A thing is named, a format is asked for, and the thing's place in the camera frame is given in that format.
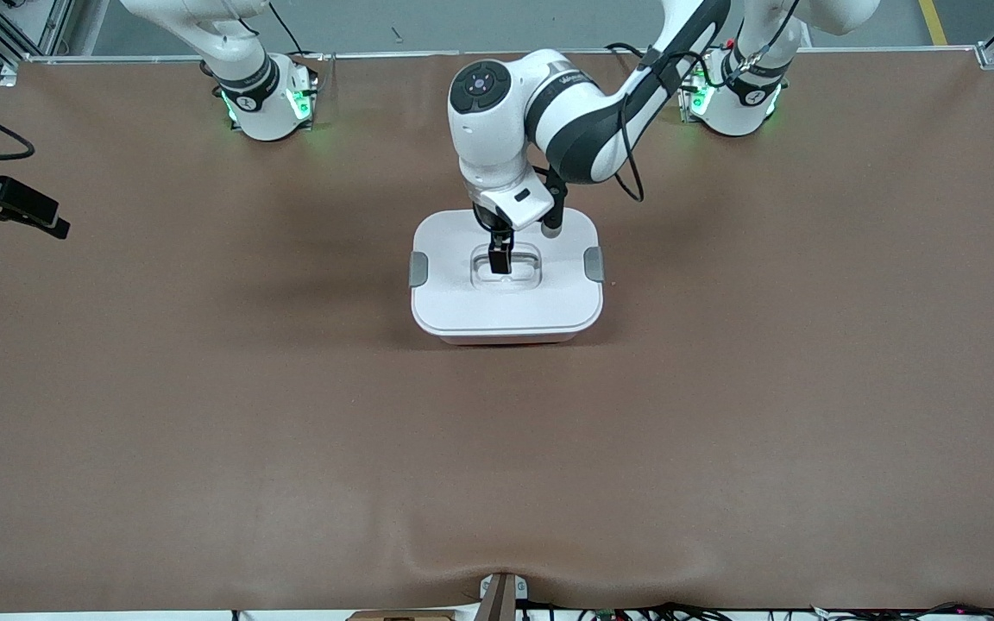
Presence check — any white plastic box lid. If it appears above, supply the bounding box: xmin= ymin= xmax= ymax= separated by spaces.
xmin=411 ymin=207 xmax=605 ymax=340

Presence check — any pale pink box base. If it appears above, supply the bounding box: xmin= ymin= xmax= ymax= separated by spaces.
xmin=438 ymin=332 xmax=584 ymax=347

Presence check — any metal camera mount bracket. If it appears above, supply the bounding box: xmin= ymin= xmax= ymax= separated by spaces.
xmin=478 ymin=572 xmax=529 ymax=621

